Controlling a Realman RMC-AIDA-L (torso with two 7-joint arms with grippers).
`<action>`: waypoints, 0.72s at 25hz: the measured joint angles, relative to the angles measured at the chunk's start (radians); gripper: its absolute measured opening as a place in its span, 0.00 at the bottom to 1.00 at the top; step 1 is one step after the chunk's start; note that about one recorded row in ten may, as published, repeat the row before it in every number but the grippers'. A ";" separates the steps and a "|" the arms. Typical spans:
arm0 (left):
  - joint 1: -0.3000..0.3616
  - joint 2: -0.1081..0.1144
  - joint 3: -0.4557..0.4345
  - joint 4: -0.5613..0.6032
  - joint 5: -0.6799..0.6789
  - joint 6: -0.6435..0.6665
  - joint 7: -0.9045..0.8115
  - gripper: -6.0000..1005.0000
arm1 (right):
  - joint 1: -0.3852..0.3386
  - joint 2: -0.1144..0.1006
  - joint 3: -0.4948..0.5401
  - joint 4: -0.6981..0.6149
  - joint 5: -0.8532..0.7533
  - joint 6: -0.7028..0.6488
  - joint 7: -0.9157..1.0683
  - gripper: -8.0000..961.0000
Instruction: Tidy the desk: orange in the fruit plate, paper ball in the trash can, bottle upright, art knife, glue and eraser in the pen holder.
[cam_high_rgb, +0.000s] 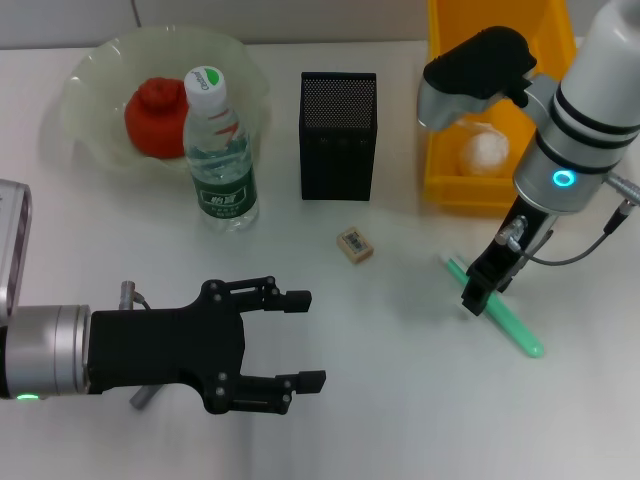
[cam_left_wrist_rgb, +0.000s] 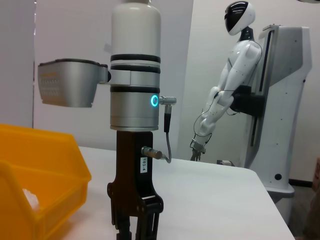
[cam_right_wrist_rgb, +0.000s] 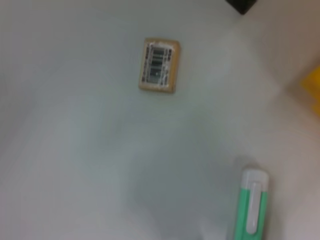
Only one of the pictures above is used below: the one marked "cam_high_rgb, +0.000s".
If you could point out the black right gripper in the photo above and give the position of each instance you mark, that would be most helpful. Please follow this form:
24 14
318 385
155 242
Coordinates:
520 235

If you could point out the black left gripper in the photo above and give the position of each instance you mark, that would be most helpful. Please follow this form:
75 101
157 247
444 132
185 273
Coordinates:
165 345

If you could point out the mint green pen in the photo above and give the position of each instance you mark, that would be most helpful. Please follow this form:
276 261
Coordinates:
520 335

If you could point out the white paper ball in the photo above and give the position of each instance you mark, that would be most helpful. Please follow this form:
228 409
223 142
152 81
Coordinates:
485 155

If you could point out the clear green-label water bottle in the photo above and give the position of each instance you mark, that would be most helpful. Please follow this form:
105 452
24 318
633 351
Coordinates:
225 200

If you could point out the red-orange knitted toy orange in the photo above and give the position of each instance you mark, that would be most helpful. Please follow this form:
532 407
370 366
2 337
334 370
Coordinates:
155 125

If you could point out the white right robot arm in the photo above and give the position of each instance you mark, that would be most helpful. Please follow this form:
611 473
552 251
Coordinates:
600 75

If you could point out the beige eraser with barcode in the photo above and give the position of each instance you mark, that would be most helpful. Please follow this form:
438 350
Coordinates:
356 245

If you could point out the grey metallic pen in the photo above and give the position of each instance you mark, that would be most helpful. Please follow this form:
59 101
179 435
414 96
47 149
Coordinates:
141 398

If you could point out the black mesh pen holder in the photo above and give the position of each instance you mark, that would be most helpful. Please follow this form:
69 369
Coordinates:
337 150

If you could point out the pale green glass fruit plate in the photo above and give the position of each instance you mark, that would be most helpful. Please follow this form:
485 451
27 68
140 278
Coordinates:
90 100

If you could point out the yellow plastic bin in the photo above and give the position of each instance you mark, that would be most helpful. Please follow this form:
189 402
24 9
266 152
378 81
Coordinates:
440 165

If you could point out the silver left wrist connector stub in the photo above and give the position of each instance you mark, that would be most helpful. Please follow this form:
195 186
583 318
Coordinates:
128 295

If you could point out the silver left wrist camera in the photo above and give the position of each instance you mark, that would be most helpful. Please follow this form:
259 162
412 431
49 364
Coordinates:
12 250

